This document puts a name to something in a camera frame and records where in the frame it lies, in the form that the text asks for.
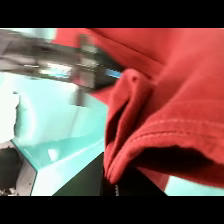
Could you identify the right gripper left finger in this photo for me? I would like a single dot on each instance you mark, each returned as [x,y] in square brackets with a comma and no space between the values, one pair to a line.
[90,180]

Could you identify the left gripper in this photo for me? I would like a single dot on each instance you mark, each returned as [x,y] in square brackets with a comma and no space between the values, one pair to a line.
[95,71]

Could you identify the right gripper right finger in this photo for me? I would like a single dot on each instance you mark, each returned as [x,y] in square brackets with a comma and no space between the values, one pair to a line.
[133,185]

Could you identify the red T-shirt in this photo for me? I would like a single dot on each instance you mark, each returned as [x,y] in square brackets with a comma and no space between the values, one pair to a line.
[173,100]

